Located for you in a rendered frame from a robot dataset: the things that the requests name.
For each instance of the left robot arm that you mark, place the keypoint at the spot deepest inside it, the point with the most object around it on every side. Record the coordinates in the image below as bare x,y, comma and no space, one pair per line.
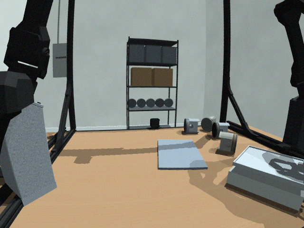
288,14

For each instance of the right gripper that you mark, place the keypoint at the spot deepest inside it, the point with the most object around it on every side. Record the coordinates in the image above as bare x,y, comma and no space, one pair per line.
16,93

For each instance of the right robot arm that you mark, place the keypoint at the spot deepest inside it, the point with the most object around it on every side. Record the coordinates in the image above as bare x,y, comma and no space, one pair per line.
29,42

